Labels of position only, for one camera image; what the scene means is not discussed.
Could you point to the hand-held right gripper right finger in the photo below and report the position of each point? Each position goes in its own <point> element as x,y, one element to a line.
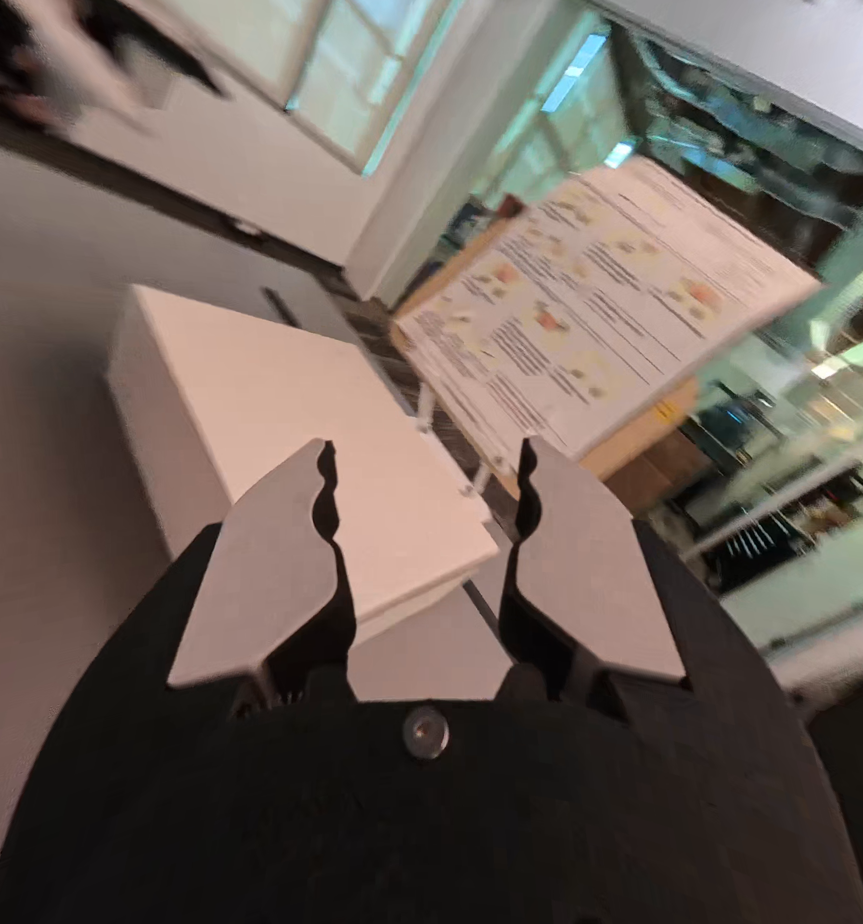
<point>590,577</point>

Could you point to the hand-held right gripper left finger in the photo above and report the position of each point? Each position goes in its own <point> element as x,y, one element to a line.
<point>258,570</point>

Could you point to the white cardboard box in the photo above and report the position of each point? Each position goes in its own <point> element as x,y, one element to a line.
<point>258,375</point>

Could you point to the window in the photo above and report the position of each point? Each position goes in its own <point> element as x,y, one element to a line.
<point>359,72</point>

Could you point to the small black device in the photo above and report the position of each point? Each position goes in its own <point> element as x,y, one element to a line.
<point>279,307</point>

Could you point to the printed instruction sheet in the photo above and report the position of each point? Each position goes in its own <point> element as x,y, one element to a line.
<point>619,289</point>

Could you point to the metal storage shelving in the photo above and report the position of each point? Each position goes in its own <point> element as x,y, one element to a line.
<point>763,188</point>

